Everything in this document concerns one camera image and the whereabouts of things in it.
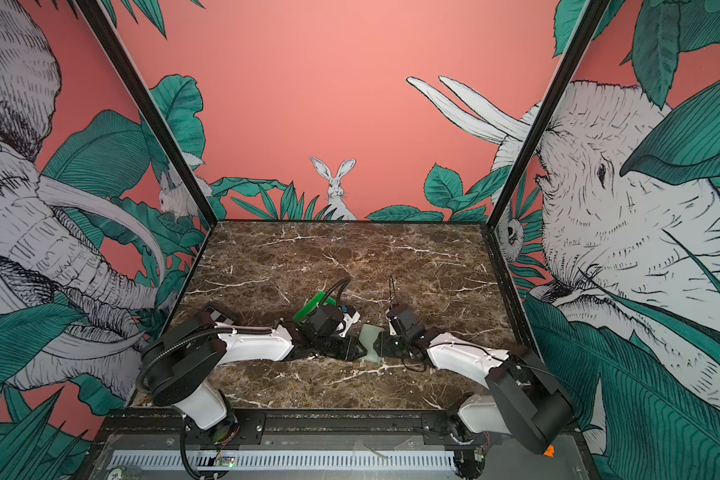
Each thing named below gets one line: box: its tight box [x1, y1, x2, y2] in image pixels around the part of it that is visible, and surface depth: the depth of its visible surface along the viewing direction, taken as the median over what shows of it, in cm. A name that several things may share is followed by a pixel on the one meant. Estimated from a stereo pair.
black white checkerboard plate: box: [202, 306, 235, 325], surface depth 93 cm
